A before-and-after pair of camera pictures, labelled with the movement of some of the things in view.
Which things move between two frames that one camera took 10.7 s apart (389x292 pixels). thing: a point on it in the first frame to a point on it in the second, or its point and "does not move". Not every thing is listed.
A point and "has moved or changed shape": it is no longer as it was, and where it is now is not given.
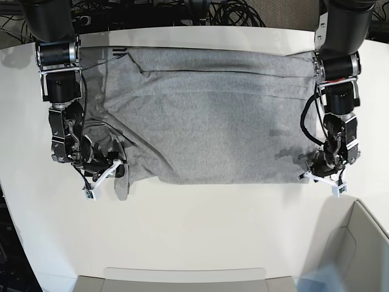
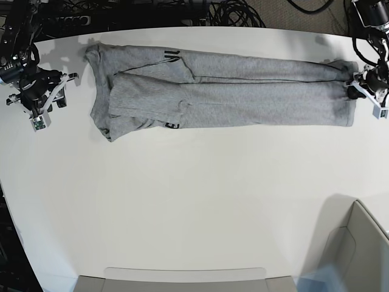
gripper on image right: x=324 y=163 to x=376 y=81
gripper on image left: x=93 y=159 to x=34 y=84
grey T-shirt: x=194 y=115 has moved or changed shape
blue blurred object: x=327 y=278 does not move
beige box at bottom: x=183 y=279 does not move
